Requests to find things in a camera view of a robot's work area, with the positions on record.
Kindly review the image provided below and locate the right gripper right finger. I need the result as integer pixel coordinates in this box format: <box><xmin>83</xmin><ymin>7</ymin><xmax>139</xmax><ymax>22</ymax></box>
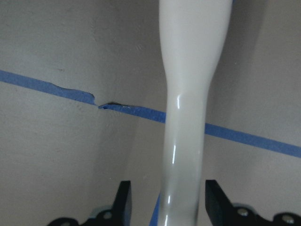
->
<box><xmin>205</xmin><ymin>180</ymin><xmax>301</xmax><ymax>226</ymax></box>

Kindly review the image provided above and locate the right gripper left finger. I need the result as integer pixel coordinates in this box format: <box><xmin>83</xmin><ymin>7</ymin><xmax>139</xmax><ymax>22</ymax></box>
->
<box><xmin>48</xmin><ymin>180</ymin><xmax>132</xmax><ymax>226</ymax></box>

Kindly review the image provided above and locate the white hand brush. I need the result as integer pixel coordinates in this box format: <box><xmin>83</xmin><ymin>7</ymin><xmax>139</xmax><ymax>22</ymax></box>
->
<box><xmin>158</xmin><ymin>0</ymin><xmax>232</xmax><ymax>226</ymax></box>

